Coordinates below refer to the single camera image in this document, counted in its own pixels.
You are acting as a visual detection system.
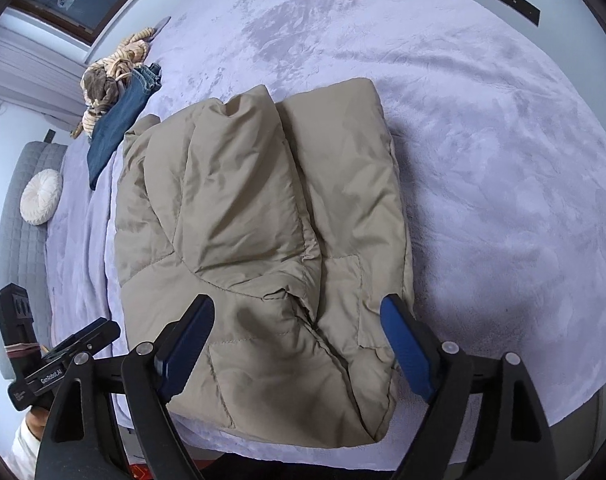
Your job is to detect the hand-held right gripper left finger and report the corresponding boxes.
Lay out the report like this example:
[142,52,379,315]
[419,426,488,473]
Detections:
[35,294,216,480]

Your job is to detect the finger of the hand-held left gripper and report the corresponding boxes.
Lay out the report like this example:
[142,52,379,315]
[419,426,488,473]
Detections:
[40,318,122,362]

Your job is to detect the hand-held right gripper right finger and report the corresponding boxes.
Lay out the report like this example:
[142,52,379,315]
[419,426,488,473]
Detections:
[379,294,557,480]

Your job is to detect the beige puffer jacket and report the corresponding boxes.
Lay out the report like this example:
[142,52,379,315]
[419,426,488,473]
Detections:
[112,77,417,448]

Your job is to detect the person's left forearm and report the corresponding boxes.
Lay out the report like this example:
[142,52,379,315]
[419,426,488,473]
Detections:
[10,407,52,472]

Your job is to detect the grey quilted headboard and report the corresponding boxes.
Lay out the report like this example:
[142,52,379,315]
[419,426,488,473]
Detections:
[0,141,70,382]

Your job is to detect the round white cushion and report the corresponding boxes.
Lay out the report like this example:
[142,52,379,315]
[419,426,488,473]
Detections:
[20,169,64,226]

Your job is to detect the lavender fleece blanket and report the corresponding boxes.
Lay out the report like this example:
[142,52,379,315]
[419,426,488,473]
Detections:
[45,0,606,463]

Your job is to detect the blue denim jeans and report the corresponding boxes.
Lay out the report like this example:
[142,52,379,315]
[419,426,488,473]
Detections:
[86,62,164,191]

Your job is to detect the tan striped plush garment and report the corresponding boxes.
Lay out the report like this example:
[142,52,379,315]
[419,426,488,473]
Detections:
[73,27,157,139]

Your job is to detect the pale pleated curtain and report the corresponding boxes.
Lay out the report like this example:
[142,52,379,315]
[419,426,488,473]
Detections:
[0,24,92,127]

